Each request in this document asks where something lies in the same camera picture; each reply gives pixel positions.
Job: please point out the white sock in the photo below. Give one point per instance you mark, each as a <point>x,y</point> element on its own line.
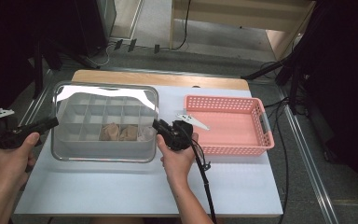
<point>143,136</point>
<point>150,130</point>

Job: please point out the dark cabinet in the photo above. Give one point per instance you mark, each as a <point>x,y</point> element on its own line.
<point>90,28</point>

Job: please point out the pink perforated plastic basket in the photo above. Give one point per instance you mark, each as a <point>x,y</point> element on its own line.
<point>251,137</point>

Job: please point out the person's left hand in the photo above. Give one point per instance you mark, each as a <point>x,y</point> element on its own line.
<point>12,165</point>

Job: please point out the black metal stand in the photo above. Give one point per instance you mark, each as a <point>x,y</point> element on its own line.
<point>295,93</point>
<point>38,77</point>

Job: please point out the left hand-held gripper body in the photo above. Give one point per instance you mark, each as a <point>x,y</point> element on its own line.
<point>7,133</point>

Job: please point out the small black floor bracket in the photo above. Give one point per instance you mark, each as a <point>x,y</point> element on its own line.
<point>118,44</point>
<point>157,48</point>
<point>132,45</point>

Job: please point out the white divided storage box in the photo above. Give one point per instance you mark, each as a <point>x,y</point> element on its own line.
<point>105,149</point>

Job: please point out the person's right hand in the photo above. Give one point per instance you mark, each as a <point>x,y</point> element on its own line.
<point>177,165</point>

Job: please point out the dark curtain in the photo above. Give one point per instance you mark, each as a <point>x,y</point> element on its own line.
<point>6,46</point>
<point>348,77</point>

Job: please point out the aluminium floor rail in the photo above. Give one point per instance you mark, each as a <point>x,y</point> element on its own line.
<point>307,168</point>
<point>28,115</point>
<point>167,72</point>

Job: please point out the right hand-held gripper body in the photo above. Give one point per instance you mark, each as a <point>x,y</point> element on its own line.
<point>180,133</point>

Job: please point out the light wooden desk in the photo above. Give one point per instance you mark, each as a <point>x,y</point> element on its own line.
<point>245,12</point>

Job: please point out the grey transparent box lid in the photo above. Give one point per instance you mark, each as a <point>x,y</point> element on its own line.
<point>105,93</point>

